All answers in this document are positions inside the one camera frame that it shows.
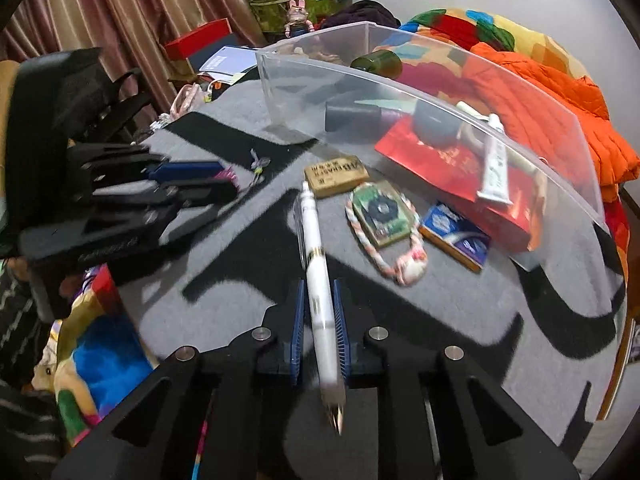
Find white pen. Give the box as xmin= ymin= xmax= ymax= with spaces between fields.
xmin=292 ymin=180 xmax=347 ymax=436

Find white ointment tube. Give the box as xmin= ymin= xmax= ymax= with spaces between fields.
xmin=476 ymin=112 xmax=516 ymax=206

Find green gift box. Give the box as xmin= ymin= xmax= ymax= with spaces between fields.
xmin=248 ymin=0 xmax=338 ymax=36

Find dark purple cloth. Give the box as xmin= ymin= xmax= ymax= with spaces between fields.
xmin=320 ymin=0 xmax=401 ymax=31

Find green glass bottle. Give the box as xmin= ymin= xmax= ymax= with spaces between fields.
xmin=349 ymin=50 xmax=403 ymax=81

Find purple bottle with dark cap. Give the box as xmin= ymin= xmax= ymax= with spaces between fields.
xmin=324 ymin=100 xmax=418 ymax=135

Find white paper sheets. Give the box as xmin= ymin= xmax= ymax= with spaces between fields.
xmin=200 ymin=46 xmax=258 ymax=84

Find orange down jacket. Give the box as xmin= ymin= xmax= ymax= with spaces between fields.
xmin=467 ymin=41 xmax=640 ymax=203

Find pink bunny toy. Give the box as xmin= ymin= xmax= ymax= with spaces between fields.
xmin=284 ymin=0 xmax=316 ymax=39

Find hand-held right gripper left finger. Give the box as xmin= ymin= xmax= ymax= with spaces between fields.
xmin=50 ymin=279 xmax=307 ymax=480

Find beige eraser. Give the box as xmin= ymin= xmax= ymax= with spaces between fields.
xmin=304 ymin=156 xmax=370 ymax=198

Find person's left forearm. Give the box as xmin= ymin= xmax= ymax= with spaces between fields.
xmin=0 ymin=265 xmax=57 ymax=386

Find navy blue box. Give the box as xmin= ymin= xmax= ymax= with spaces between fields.
xmin=187 ymin=34 xmax=242 ymax=74

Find colourful patchwork blanket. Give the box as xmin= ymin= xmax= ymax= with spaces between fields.
xmin=32 ymin=7 xmax=640 ymax=448

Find red paper packet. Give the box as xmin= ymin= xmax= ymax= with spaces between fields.
xmin=374 ymin=115 xmax=546 ymax=253

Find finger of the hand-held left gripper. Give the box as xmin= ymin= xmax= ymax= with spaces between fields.
xmin=91 ymin=178 xmax=240 ymax=222
xmin=70 ymin=142 xmax=226 ymax=183

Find clear plastic storage box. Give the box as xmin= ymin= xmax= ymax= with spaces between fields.
xmin=255 ymin=21 xmax=607 ymax=273

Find pink pouch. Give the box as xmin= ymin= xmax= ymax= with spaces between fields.
xmin=170 ymin=84 xmax=201 ymax=121

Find charm with woven cord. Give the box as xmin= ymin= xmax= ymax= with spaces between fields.
xmin=345 ymin=180 xmax=428 ymax=286

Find small blue box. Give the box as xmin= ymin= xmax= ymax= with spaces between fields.
xmin=419 ymin=201 xmax=492 ymax=273

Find striped brown curtain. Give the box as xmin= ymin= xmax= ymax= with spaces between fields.
xmin=0 ymin=0 xmax=271 ymax=111

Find red box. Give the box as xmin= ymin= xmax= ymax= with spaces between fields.
xmin=164 ymin=18 xmax=233 ymax=61

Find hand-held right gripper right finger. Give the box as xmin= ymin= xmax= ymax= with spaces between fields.
xmin=332 ymin=279 xmax=583 ymax=480

